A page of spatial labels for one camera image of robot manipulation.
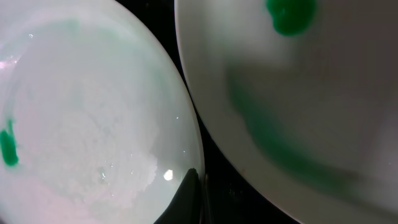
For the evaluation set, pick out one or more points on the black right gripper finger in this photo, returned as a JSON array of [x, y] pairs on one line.
[[185, 206]]

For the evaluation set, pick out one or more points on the mint green plate with stain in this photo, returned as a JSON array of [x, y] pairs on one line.
[[96, 123]]

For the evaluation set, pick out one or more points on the round black serving tray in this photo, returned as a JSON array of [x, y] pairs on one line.
[[229, 198]]

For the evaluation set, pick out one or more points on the white plate with green stain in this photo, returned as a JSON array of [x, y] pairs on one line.
[[301, 97]]

